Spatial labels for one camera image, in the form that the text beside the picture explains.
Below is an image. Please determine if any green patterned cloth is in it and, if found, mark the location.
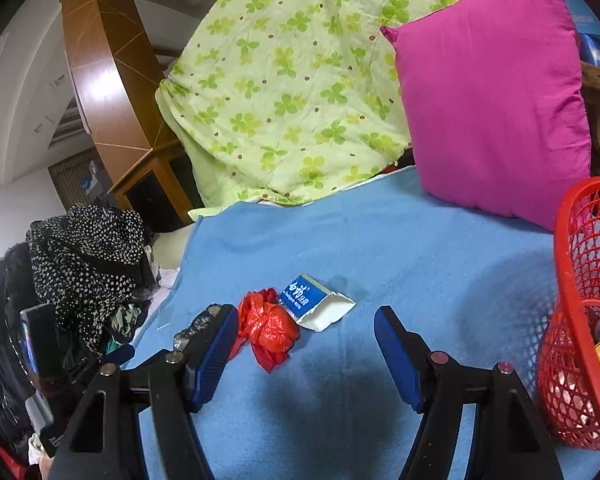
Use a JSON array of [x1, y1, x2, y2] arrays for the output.
[[105, 302, 143, 346]]

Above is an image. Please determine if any wooden wardrobe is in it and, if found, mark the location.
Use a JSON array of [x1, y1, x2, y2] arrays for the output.
[[57, 0, 168, 161]]

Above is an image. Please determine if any blue white cardboard box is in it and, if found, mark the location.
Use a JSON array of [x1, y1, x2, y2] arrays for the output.
[[278, 272, 356, 333]]

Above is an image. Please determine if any brown lattice screen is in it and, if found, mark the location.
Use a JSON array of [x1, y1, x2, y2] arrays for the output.
[[47, 147, 112, 206]]

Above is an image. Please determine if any green clover print quilt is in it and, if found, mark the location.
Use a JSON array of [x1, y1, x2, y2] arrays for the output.
[[155, 0, 511, 206]]

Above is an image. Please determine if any light blue cardboard box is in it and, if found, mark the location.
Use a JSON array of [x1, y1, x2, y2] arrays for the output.
[[560, 0, 600, 43]]

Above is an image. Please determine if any black white dotted garment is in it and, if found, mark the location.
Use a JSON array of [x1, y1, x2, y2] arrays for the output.
[[26, 203, 153, 351]]

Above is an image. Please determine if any black puffer jacket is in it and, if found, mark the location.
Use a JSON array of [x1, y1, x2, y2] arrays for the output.
[[0, 242, 71, 461]]

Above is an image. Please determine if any bright red plastic bag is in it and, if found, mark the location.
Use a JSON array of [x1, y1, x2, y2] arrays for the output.
[[230, 287, 301, 373]]

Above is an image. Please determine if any beige cushion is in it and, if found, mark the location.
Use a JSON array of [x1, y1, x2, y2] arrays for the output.
[[152, 225, 201, 273]]

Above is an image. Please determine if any magenta pillow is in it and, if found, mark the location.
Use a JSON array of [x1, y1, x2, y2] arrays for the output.
[[380, 0, 593, 231]]

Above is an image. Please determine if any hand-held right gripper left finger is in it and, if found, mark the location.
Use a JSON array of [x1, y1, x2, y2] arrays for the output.
[[47, 304, 240, 480]]

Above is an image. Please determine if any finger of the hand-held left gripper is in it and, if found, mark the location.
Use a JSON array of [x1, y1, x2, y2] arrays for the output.
[[99, 344, 136, 368]]

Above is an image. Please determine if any light blue blanket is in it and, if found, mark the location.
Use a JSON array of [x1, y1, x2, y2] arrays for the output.
[[125, 165, 600, 480]]

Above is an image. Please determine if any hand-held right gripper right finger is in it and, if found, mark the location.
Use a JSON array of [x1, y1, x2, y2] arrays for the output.
[[373, 306, 566, 480]]

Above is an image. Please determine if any red mesh plastic basket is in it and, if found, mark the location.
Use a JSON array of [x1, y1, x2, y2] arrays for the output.
[[536, 176, 600, 451]]

